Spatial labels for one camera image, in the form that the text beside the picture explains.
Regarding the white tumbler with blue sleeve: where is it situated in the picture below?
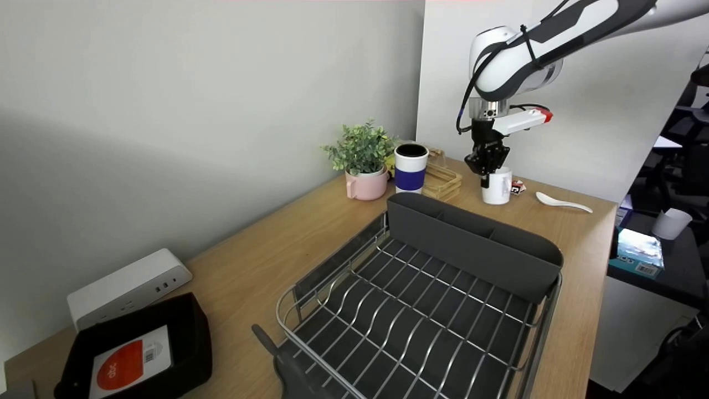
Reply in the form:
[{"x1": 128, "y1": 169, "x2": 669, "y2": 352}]
[{"x1": 394, "y1": 141, "x2": 428, "y2": 192}]

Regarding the white ceramic cup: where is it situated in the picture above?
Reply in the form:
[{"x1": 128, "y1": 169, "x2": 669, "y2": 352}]
[{"x1": 484, "y1": 169, "x2": 512, "y2": 205}]

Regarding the small red white toy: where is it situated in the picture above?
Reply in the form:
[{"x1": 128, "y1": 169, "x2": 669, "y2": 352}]
[{"x1": 512, "y1": 180, "x2": 527, "y2": 192}]

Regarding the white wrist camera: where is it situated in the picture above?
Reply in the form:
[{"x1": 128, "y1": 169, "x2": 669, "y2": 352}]
[{"x1": 492, "y1": 106, "x2": 554, "y2": 135}]

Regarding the white electronics box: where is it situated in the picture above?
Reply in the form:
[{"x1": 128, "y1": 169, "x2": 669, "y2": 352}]
[{"x1": 67, "y1": 247, "x2": 192, "y2": 329}]

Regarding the steel and black dish rack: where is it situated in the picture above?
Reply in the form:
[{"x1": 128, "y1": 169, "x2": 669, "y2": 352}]
[{"x1": 254, "y1": 195, "x2": 562, "y2": 399}]

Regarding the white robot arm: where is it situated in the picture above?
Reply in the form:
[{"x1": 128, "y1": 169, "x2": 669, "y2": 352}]
[{"x1": 457, "y1": 0, "x2": 709, "y2": 189}]

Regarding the green plant in pink pot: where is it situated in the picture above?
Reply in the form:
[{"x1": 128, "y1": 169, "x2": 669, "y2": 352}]
[{"x1": 323, "y1": 121, "x2": 394, "y2": 202}]

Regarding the black tray with red disc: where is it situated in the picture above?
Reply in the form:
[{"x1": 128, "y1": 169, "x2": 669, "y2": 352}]
[{"x1": 54, "y1": 292, "x2": 212, "y2": 399}]

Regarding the white plastic spoon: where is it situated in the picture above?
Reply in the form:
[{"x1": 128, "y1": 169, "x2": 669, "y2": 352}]
[{"x1": 535, "y1": 190, "x2": 593, "y2": 215}]

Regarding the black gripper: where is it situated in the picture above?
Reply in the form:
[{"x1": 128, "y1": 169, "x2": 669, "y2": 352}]
[{"x1": 465, "y1": 119, "x2": 509, "y2": 189}]

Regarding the wooden slat crate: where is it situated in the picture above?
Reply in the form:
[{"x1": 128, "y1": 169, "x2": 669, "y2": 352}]
[{"x1": 423, "y1": 164, "x2": 462, "y2": 199}]

